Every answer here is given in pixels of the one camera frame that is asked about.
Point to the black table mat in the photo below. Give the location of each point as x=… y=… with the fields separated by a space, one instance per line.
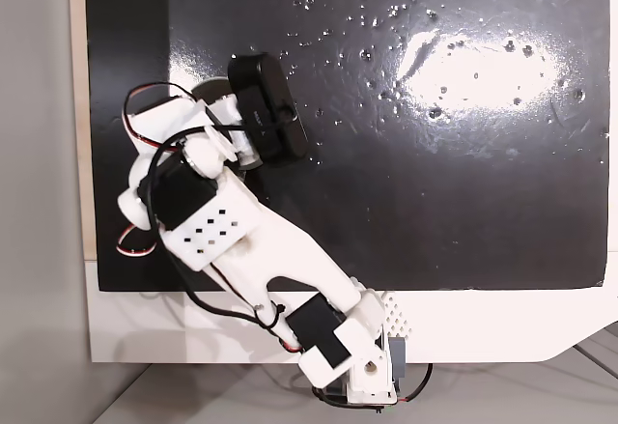
x=434 y=178

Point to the beige wooden board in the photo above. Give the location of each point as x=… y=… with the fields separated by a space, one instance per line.
x=77 y=105

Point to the black oval camera box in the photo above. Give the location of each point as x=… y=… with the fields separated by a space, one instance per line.
x=265 y=100

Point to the pale green steel-rimmed cup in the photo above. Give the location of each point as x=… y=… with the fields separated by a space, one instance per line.
x=212 y=87

